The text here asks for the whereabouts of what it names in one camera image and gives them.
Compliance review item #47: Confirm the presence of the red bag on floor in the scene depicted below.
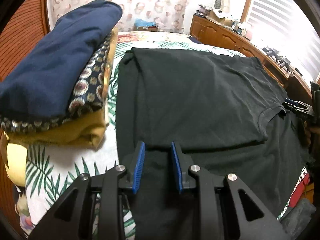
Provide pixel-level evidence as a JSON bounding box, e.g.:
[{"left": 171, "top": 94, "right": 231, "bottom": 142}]
[{"left": 288, "top": 167, "right": 310, "bottom": 207}]

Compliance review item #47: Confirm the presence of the blue cloth on box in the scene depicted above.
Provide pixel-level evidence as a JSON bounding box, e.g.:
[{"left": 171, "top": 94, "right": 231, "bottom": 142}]
[{"left": 134, "top": 19, "right": 158, "bottom": 30}]

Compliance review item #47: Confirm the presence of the wooden sideboard cabinet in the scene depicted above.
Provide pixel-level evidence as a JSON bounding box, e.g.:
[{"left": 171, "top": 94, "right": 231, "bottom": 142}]
[{"left": 190, "top": 15, "right": 312, "bottom": 104}]

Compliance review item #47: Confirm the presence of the cardboard box on cabinet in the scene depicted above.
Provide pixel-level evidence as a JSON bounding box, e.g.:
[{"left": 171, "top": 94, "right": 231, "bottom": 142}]
[{"left": 207, "top": 9, "right": 233, "bottom": 27}]

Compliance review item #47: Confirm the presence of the black Superman t-shirt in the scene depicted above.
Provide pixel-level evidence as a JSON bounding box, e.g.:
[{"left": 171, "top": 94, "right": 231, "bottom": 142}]
[{"left": 116, "top": 48, "right": 309, "bottom": 239}]

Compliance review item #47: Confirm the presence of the wooden louvered wardrobe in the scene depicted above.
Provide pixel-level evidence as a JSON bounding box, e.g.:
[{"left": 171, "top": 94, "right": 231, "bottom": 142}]
[{"left": 1, "top": 0, "right": 50, "bottom": 81}]

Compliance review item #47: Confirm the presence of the grey zebra window blind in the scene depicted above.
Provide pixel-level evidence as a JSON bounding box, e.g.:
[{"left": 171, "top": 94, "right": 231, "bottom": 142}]
[{"left": 246, "top": 0, "right": 319, "bottom": 82}]

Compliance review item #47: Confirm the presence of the patterned folded garment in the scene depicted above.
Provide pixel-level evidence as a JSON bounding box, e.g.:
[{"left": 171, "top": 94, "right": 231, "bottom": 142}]
[{"left": 1, "top": 31, "right": 114, "bottom": 133}]

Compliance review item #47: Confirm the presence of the palm leaf bed sheet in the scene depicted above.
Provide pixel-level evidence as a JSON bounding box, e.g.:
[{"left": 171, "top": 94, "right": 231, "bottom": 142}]
[{"left": 16, "top": 41, "right": 242, "bottom": 237}]

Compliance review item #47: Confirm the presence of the mustard folded garment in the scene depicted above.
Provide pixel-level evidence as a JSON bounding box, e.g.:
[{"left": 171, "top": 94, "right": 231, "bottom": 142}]
[{"left": 5, "top": 28, "right": 118, "bottom": 148}]

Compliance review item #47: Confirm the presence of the floral quilt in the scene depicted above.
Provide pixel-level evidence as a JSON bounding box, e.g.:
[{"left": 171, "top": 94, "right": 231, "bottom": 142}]
[{"left": 117, "top": 31, "right": 201, "bottom": 44}]

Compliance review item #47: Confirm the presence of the yellow Pikachu plush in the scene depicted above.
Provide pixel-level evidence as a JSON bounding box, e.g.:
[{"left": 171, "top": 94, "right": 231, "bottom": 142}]
[{"left": 1, "top": 132, "right": 27, "bottom": 187}]

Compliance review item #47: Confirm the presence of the navy folded garment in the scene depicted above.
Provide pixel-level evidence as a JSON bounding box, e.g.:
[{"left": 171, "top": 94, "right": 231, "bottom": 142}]
[{"left": 1, "top": 0, "right": 123, "bottom": 122}]

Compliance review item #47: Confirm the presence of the spare black gripper on cabinet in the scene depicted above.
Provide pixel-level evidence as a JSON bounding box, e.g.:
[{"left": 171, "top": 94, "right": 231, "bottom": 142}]
[{"left": 263, "top": 47, "right": 291, "bottom": 73}]

